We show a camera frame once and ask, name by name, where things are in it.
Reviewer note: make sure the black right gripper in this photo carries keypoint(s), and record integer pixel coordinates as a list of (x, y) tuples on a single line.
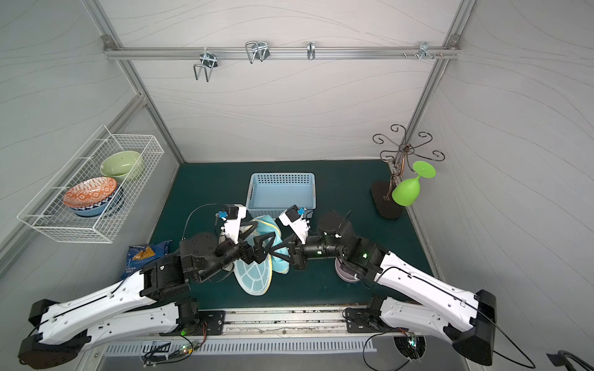
[(297, 253)]

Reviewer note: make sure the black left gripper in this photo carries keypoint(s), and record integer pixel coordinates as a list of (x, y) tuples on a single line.
[(248, 250)]

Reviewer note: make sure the teal mesh laundry bag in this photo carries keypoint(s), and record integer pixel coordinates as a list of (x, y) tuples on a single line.
[(255, 278)]

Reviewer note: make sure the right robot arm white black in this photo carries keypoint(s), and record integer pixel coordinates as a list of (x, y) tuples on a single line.
[(375, 265)]

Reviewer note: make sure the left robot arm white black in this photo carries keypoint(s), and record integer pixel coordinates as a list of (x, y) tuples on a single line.
[(154, 299)]

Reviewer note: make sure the blue Doritos chip bag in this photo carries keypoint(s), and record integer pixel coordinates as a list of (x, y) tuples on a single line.
[(139, 256)]

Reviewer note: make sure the light blue plastic basket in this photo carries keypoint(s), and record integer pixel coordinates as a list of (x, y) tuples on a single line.
[(273, 193)]

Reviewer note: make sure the lilac bowl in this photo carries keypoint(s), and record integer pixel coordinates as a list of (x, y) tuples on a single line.
[(344, 275)]

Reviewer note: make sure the green plastic wine glass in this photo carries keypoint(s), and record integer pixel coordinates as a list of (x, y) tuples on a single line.
[(407, 191)]

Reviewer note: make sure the green ceramic bowl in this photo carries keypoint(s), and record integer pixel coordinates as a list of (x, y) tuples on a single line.
[(123, 166)]

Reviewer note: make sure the blue bowl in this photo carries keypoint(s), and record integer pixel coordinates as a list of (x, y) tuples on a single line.
[(93, 210)]

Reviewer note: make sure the orange patterned bowl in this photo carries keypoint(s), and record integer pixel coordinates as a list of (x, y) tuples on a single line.
[(90, 192)]

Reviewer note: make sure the double metal hook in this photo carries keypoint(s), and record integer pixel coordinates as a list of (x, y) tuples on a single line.
[(207, 63)]

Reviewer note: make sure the metal clip hook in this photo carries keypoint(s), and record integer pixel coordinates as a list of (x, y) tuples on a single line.
[(257, 50)]

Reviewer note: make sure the small metal hook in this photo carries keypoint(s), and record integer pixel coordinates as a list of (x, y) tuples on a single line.
[(311, 50)]

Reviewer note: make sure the right metal hook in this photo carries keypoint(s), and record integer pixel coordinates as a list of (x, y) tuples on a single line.
[(423, 53)]

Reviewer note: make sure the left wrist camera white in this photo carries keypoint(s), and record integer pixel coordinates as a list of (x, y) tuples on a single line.
[(232, 215)]

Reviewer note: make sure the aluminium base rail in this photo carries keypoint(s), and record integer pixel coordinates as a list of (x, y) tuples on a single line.
[(297, 320)]

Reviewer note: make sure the copper wire glass stand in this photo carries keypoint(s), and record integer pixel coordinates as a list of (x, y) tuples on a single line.
[(403, 156)]

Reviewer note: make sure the white cable duct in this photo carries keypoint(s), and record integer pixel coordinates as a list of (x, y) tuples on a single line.
[(219, 347)]

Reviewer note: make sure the white wire wall basket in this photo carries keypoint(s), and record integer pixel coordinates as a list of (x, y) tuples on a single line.
[(47, 214)]

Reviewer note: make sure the aluminium top rail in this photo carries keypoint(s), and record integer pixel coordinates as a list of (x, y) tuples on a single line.
[(276, 53)]

